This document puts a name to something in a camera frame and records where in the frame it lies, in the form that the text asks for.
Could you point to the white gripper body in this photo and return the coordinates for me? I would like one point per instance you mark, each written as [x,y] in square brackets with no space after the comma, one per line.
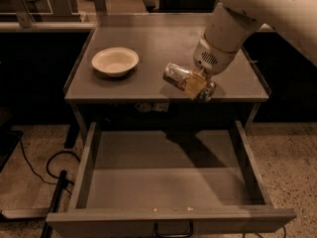
[211,59]

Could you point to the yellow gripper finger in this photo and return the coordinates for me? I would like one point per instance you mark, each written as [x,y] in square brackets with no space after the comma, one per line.
[194,84]

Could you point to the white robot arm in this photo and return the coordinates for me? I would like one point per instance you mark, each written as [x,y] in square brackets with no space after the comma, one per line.
[233,21]

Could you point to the open grey top drawer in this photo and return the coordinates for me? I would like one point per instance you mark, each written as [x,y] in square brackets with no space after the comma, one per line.
[127,181]

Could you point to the grey metal cabinet table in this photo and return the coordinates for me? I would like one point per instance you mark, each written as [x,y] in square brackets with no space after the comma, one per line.
[159,39]

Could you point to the white paper bowl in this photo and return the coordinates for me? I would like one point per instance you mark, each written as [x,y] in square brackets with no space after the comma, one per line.
[115,62]

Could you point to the black floor power strip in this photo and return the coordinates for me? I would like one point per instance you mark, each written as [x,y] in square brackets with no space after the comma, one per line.
[47,230]

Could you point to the dark equipment at left edge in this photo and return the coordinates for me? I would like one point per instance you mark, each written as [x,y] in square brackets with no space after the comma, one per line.
[9,138]

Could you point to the black drawer handle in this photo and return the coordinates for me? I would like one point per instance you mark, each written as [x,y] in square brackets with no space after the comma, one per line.
[173,229]

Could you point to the grey metal post left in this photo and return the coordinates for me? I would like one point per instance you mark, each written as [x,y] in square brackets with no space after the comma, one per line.
[24,18]

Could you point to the white horizontal rail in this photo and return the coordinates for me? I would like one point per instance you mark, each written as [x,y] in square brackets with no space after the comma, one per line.
[10,27]

